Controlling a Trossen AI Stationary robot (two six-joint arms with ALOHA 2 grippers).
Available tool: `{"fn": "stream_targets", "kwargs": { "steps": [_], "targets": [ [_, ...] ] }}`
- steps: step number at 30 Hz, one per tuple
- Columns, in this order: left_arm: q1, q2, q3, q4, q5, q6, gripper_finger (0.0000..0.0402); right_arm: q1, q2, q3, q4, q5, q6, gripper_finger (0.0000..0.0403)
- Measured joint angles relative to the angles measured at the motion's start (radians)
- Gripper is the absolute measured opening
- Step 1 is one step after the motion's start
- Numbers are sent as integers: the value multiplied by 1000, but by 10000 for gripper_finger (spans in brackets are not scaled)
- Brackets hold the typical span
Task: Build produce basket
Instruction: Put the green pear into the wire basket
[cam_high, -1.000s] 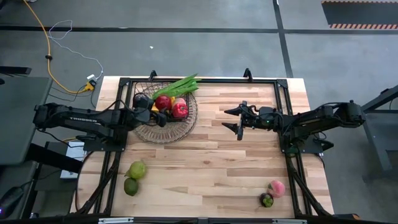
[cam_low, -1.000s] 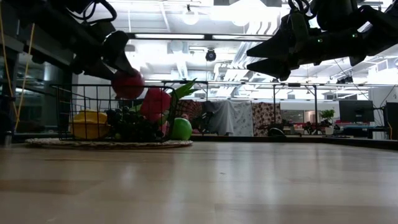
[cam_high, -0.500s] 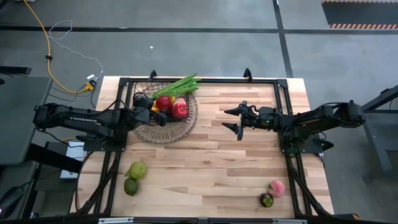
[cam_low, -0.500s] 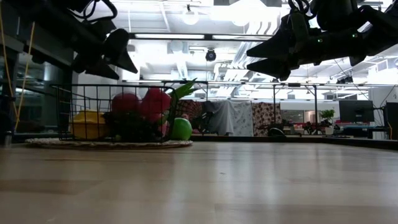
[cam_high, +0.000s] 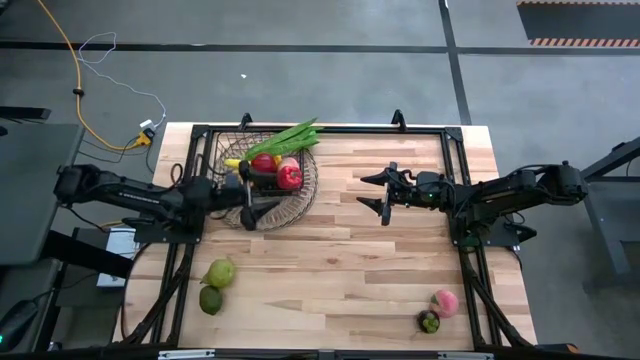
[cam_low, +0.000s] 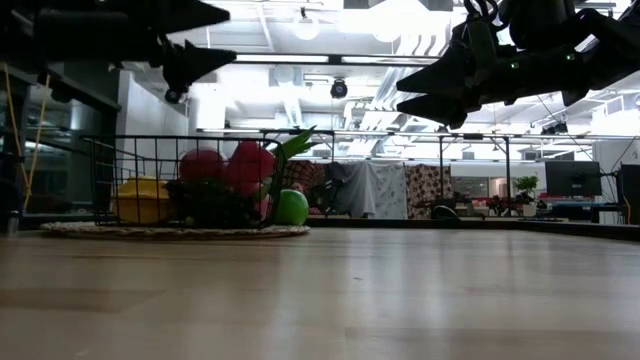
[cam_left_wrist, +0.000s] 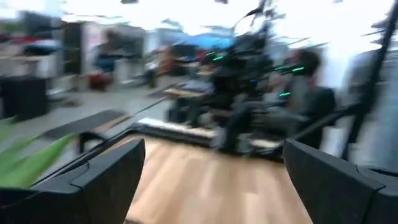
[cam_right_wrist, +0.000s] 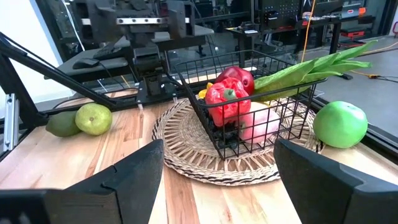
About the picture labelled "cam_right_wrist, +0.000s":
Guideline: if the light green round fruit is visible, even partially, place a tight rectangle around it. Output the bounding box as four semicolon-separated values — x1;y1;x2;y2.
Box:
75;103;113;136

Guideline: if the green romaine lettuce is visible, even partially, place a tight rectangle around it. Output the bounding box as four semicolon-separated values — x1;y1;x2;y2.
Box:
253;39;379;102

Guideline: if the silver aluminium bracket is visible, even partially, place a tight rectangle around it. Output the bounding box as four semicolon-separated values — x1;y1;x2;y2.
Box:
2;93;20;152

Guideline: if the black pegboard workbench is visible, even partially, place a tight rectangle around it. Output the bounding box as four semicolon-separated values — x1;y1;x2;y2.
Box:
225;0;377;55

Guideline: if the thin white cable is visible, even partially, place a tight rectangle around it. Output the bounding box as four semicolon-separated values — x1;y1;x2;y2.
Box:
61;0;85;51

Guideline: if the yellow floor extension cable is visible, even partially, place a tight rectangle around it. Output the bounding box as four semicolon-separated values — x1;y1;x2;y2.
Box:
348;40;398;79

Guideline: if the green apple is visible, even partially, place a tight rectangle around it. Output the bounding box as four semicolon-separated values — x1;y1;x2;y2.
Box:
313;100;369;149

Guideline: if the yellow banana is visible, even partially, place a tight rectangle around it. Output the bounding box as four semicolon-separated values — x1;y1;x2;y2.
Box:
198;82;214;100

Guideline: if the hanging yellow cable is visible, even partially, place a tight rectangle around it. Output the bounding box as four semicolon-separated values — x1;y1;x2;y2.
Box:
300;0;317;63

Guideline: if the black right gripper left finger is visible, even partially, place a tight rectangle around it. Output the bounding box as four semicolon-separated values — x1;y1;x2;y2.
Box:
0;139;165;224

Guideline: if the dark green avocado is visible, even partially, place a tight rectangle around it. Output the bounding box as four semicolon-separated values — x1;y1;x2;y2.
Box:
45;110;83;138

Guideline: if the black wire basket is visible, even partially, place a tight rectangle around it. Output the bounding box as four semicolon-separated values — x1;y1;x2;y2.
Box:
173;49;328;161

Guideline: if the black keyboard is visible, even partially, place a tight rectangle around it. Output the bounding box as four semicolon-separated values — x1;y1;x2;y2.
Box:
92;41;123;61

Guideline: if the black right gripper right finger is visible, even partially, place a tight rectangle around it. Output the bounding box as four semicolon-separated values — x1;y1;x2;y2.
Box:
273;138;398;224

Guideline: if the black computer mouse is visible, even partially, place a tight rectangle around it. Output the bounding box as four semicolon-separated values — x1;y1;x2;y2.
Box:
72;57;101;70

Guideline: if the red bell pepper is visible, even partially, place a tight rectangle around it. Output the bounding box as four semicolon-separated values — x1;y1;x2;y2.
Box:
204;77;252;128

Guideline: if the red apple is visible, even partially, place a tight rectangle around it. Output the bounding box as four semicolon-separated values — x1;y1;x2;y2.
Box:
215;65;256;96

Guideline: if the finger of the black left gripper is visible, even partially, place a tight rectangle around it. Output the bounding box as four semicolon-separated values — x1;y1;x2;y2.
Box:
93;2;118;43
169;0;196;40

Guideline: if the round woven placemat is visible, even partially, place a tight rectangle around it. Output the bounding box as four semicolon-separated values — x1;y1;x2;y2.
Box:
151;97;325;187

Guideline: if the black aluminium rig frame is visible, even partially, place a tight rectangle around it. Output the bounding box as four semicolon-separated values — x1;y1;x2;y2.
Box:
0;30;398;166

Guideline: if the pink peach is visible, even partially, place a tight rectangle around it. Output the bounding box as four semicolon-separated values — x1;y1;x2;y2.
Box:
238;101;281;145

